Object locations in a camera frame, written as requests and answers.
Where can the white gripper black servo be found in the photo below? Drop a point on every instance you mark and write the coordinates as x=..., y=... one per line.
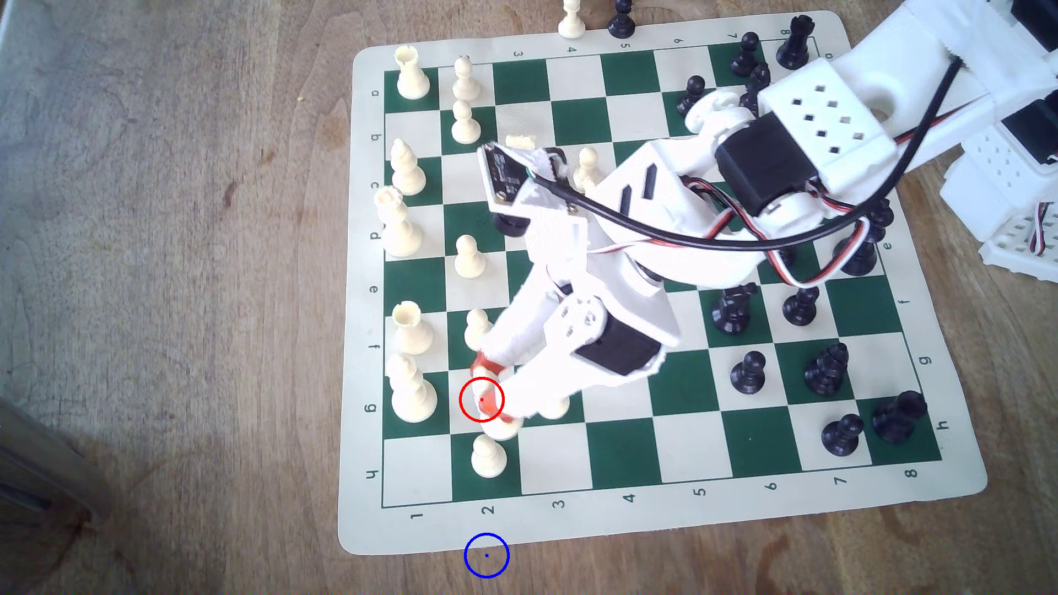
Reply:
x=620, y=348

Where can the white pawn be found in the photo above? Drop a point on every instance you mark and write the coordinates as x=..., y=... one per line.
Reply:
x=502, y=429
x=465, y=81
x=488, y=459
x=465, y=125
x=556, y=408
x=475, y=325
x=571, y=23
x=588, y=168
x=469, y=259

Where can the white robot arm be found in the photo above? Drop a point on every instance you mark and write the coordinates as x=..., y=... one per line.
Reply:
x=826, y=107

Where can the green white chess mat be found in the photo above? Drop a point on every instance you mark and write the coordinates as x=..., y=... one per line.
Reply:
x=628, y=463

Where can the white rook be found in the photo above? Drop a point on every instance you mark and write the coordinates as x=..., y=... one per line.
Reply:
x=519, y=142
x=411, y=330
x=412, y=76

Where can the black knight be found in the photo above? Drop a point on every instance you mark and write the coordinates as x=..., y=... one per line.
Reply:
x=732, y=312

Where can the black pawn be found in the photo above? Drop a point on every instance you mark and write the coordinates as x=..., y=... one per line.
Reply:
x=748, y=375
x=800, y=307
x=691, y=95
x=841, y=438
x=621, y=23
x=746, y=54

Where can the white bishop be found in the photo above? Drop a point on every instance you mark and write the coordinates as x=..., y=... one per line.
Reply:
x=407, y=172

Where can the black bishop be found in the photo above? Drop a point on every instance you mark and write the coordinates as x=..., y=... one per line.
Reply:
x=755, y=76
x=825, y=373

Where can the black king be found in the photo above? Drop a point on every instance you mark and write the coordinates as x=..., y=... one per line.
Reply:
x=860, y=259

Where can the black rook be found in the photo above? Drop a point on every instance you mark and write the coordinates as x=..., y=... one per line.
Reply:
x=898, y=420
x=794, y=48

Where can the dark grey object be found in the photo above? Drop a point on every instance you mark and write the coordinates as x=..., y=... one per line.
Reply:
x=41, y=463

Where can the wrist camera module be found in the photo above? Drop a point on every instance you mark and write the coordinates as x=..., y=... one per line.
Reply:
x=500, y=175

